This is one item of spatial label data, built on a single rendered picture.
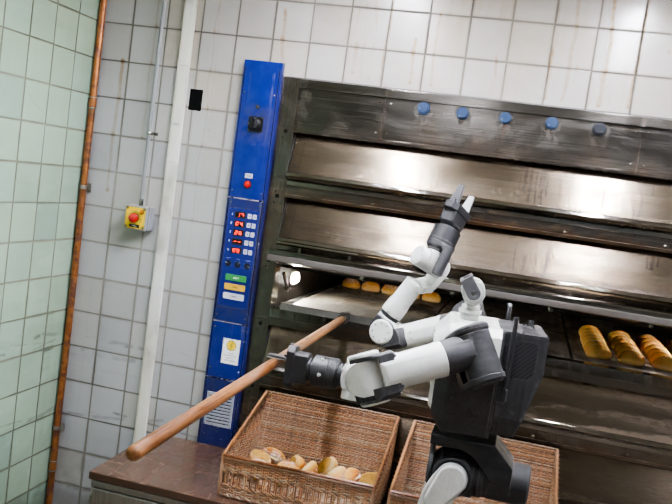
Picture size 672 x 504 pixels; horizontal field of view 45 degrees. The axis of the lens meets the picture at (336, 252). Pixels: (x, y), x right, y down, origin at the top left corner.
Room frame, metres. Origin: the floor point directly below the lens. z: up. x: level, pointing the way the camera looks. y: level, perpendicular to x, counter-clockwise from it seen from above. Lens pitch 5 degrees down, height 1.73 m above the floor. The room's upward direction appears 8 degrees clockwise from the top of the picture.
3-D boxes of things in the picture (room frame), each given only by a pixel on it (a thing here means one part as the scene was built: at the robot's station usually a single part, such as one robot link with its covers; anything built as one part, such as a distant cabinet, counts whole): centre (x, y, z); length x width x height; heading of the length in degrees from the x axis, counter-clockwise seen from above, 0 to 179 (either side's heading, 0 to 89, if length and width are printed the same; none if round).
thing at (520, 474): (2.23, -0.48, 1.00); 0.28 x 0.13 x 0.18; 78
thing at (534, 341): (2.24, -0.45, 1.26); 0.34 x 0.30 x 0.36; 172
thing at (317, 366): (2.27, 0.03, 1.19); 0.12 x 0.10 x 0.13; 78
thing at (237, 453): (2.95, -0.02, 0.72); 0.56 x 0.49 x 0.28; 78
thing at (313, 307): (3.39, -0.11, 1.20); 0.55 x 0.36 x 0.03; 77
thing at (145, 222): (3.38, 0.83, 1.46); 0.10 x 0.07 x 0.10; 77
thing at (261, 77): (4.22, 0.17, 1.07); 1.93 x 0.16 x 2.15; 167
